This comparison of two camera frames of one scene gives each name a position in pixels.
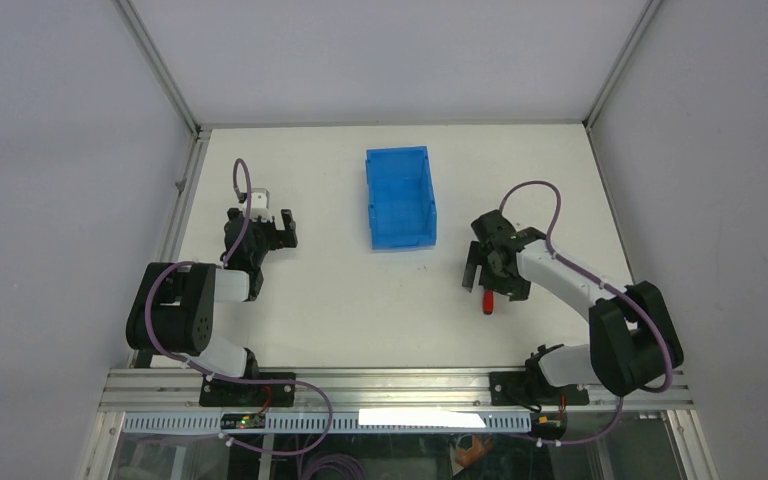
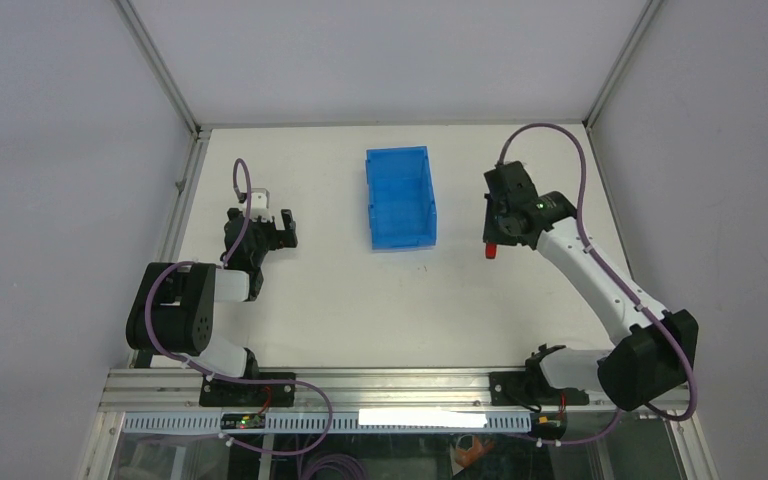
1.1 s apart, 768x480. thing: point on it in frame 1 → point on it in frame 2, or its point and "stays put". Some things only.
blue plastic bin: [403, 213] stays put
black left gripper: [284, 237] stays put
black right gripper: [515, 288] → [489, 234]
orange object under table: [470, 457] stays put
